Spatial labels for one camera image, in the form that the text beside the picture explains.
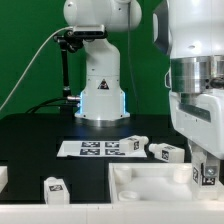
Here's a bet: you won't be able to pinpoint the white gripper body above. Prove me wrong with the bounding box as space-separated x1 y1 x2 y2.
169 89 224 160

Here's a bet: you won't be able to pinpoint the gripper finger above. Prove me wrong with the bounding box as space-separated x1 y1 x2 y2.
204 157 220 178

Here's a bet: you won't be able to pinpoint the white square tabletop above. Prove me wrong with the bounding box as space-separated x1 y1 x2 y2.
108 163 224 203

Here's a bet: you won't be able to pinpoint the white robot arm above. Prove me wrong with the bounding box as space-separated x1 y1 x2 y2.
63 0 224 178

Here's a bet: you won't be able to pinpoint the paper sheet with tags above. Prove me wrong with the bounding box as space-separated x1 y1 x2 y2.
57 141 146 157

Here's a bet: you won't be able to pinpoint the white left fence piece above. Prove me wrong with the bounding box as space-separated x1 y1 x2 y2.
0 166 8 193

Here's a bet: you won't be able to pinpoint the white front fence rail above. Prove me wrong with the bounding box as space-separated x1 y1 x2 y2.
0 202 224 224

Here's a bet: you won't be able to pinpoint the black camera on stand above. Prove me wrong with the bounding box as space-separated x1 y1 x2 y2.
53 25 108 115

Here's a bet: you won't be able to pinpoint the black base cables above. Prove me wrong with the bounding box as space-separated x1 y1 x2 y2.
25 95 82 115

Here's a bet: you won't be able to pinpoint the white camera cable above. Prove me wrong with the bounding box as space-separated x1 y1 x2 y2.
0 26 74 113

